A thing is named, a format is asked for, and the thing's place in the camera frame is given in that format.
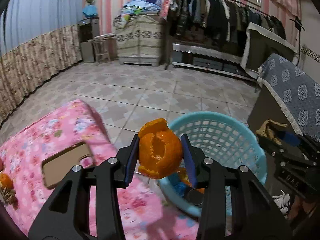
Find brown phone case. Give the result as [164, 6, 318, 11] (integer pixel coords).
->
[41, 141, 95, 190]

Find cloth covered chest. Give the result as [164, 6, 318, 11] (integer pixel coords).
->
[113, 14, 164, 66]

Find pink floral tablecloth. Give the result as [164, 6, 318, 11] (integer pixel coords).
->
[1, 100, 198, 239]

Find small orange fruit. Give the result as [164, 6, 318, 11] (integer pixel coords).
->
[0, 172, 14, 191]

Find brown wrapper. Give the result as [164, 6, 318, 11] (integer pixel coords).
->
[255, 119, 287, 146]

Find black ribbed cup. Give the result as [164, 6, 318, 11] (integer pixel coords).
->
[184, 189, 204, 208]

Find water dispenser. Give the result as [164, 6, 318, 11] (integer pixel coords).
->
[78, 17, 100, 63]

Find blue patterned sofa cover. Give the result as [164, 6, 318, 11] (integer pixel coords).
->
[258, 54, 319, 141]

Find teal plastic basket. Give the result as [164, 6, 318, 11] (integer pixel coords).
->
[159, 112, 267, 218]

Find blue plastic bag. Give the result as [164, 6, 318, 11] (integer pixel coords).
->
[173, 181, 190, 198]

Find low tv stand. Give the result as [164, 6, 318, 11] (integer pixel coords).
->
[172, 42, 257, 81]

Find clothes rack with garments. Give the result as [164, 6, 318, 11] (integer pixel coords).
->
[167, 0, 286, 56]

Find pile of bedding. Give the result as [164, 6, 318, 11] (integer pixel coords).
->
[119, 0, 162, 21]

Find blue floral curtain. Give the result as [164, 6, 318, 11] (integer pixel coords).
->
[1, 0, 82, 121]

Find orange peel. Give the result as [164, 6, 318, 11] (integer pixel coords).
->
[138, 118, 183, 179]

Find orange plastic bag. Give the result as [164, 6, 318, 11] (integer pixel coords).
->
[177, 167, 194, 189]

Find small wooden stool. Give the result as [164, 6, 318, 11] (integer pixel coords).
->
[89, 33, 118, 63]

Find blue covered plant pot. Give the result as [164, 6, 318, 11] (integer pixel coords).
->
[82, 0, 98, 18]

